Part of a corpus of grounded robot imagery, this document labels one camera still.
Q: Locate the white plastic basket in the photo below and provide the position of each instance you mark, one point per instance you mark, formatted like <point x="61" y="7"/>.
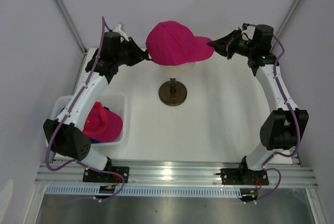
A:
<point x="117" y="103"/>

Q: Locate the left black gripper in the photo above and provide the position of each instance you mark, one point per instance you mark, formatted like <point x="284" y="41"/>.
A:
<point x="138" y="55"/>

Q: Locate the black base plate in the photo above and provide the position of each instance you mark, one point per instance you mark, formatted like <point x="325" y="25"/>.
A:
<point x="234" y="176"/>
<point x="91" y="176"/>

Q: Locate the aluminium frame post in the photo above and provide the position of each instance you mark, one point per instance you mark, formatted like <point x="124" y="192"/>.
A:
<point x="292" y="10"/>
<point x="63" y="11"/>

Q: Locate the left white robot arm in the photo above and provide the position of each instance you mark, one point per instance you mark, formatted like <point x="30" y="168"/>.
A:
<point x="64" y="135"/>

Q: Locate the magenta baseball cap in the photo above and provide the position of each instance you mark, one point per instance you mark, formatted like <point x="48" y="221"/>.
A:
<point x="171" y="44"/>
<point x="102" y="125"/>

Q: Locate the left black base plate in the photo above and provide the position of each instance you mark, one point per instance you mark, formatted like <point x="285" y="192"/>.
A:
<point x="91" y="176"/>

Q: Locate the right aluminium frame post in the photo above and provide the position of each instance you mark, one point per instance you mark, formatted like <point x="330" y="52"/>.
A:
<point x="292" y="10"/>

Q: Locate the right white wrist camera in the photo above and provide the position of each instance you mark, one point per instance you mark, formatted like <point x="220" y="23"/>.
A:
<point x="244" y="30"/>

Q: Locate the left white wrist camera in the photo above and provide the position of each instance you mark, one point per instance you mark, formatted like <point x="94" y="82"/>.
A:
<point x="118" y="29"/>

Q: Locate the dark round mannequin stand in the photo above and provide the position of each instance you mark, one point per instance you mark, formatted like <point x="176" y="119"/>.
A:
<point x="172" y="93"/>

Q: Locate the white slotted cable duct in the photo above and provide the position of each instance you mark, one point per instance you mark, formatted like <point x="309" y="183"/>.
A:
<point x="151" y="191"/>

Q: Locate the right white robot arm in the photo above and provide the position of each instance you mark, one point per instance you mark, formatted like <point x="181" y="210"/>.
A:
<point x="282" y="131"/>

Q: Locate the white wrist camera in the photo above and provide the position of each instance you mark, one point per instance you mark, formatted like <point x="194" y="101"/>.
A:
<point x="244" y="30"/>
<point x="118" y="29"/>

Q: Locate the blue baseball cap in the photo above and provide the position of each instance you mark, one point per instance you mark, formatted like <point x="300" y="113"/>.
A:
<point x="55" y="115"/>

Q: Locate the cream mannequin head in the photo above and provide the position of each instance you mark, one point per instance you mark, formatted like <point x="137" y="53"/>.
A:
<point x="175" y="71"/>

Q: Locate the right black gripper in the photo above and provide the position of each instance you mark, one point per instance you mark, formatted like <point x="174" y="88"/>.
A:
<point x="225" y="46"/>

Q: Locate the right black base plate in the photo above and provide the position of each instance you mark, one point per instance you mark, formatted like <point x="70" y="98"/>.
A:
<point x="234" y="176"/>

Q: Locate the left aluminium frame post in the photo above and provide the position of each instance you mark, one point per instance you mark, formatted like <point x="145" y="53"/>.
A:
<point x="63" y="11"/>

